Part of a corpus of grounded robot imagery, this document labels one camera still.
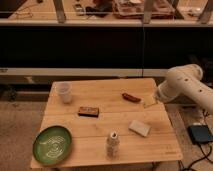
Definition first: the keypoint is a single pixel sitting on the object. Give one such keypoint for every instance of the translucent plastic cup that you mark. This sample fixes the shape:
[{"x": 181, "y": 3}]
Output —
[{"x": 63, "y": 90}]

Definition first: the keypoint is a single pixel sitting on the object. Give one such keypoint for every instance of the cluttered tray on bench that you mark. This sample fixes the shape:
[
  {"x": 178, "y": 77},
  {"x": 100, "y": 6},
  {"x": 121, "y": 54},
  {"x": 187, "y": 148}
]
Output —
[{"x": 135, "y": 8}]

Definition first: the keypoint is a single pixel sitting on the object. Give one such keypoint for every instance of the black power box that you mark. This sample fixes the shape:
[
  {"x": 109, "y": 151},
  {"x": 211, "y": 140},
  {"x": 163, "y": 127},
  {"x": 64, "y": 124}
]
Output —
[{"x": 200, "y": 134}]

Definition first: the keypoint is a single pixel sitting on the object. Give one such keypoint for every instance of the white sponge block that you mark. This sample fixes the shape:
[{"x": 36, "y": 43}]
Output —
[{"x": 140, "y": 128}]

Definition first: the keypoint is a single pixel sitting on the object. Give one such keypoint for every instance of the brown rectangular box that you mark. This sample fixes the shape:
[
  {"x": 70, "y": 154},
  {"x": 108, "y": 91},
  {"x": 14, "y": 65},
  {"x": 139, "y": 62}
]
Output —
[{"x": 88, "y": 111}]

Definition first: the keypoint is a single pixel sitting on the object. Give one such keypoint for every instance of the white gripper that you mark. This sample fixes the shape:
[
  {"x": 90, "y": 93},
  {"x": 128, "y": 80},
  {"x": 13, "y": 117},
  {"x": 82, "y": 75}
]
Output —
[{"x": 149, "y": 100}]

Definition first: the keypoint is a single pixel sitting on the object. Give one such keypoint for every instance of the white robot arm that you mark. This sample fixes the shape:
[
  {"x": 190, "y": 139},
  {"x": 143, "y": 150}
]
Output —
[{"x": 186, "y": 80}]

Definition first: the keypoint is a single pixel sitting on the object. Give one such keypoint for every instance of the green plate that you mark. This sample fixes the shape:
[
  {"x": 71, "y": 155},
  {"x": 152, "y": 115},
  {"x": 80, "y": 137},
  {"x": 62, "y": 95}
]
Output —
[{"x": 52, "y": 145}]

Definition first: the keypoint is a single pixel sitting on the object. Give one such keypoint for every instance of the wooden folding table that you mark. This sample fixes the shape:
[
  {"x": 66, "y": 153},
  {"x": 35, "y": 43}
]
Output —
[{"x": 115, "y": 115}]

